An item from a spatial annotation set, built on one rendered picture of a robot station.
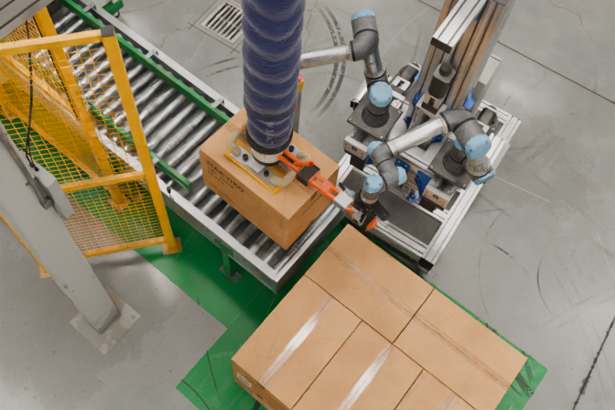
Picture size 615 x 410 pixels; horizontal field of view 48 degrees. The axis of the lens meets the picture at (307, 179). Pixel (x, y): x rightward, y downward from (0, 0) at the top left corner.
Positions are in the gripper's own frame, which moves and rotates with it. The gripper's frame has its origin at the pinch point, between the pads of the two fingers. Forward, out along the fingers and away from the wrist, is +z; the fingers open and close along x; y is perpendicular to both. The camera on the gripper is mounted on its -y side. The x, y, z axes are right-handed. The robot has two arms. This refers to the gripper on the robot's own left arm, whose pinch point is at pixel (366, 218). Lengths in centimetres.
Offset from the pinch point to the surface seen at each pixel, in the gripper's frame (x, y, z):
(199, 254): 37, 86, 121
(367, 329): 21, -28, 67
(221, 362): 77, 29, 121
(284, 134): 1, 51, -21
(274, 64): 7, 52, -78
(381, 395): 43, -54, 67
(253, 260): 33, 42, 62
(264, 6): 10, 55, -111
